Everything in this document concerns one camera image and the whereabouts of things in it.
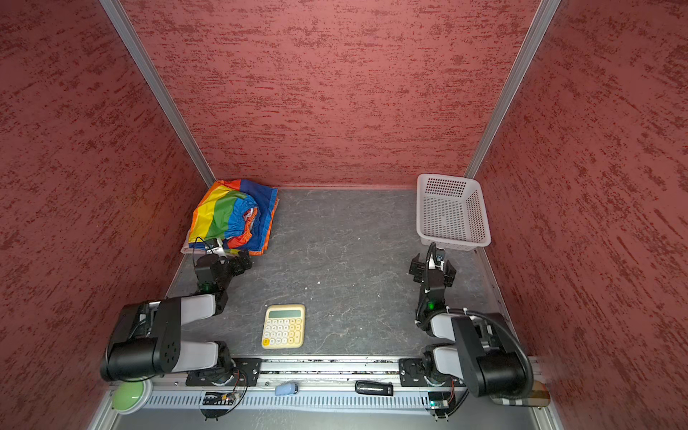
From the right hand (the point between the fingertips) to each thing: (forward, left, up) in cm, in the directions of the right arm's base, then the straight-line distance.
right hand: (429, 260), depth 90 cm
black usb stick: (-35, +22, -4) cm, 42 cm away
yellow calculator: (-19, +49, -5) cm, 52 cm away
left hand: (+5, +68, -2) cm, 68 cm away
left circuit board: (-36, +65, -9) cm, 75 cm away
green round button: (-36, +88, -5) cm, 95 cm away
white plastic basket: (+27, -17, -7) cm, 33 cm away
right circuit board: (-38, +4, -8) cm, 39 cm away
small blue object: (-35, +46, -4) cm, 58 cm away
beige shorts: (+11, +89, -5) cm, 90 cm away
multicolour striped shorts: (+18, +67, +7) cm, 70 cm away
